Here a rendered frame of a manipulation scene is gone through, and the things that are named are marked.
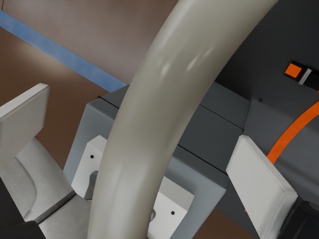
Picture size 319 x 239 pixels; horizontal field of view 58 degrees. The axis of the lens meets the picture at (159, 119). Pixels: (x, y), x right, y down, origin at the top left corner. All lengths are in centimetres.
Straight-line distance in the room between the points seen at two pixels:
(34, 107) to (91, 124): 57
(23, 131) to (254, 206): 13
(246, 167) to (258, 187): 2
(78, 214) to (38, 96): 44
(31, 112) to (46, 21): 166
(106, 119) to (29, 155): 21
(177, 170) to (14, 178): 35
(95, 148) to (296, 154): 104
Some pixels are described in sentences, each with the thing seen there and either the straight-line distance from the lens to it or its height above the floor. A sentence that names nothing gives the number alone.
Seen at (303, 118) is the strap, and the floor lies 2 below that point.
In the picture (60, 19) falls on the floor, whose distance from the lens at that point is 176.
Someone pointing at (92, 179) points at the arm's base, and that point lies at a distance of 72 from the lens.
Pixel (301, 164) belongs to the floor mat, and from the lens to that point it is 152.
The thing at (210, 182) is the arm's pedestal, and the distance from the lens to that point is 69.
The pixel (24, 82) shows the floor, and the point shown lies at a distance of 202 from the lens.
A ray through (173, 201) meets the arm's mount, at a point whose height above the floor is 86.
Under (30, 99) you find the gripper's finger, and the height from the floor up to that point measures 126.
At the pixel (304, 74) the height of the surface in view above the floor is 4.
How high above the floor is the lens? 138
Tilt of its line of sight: 62 degrees down
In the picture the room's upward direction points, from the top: 131 degrees counter-clockwise
